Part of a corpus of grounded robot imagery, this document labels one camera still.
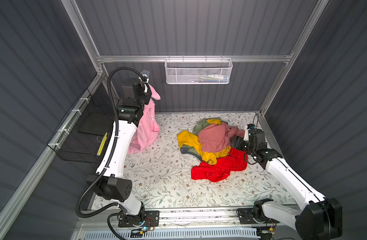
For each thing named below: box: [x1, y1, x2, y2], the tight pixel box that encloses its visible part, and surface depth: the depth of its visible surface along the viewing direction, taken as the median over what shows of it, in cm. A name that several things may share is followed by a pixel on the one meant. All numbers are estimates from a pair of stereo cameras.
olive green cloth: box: [180, 117, 222, 161], surface depth 98 cm
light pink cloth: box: [127, 84, 161, 154], surface depth 92 cm
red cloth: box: [191, 148, 248, 183], surface depth 90 cm
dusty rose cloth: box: [198, 122, 245, 153], surface depth 93 cm
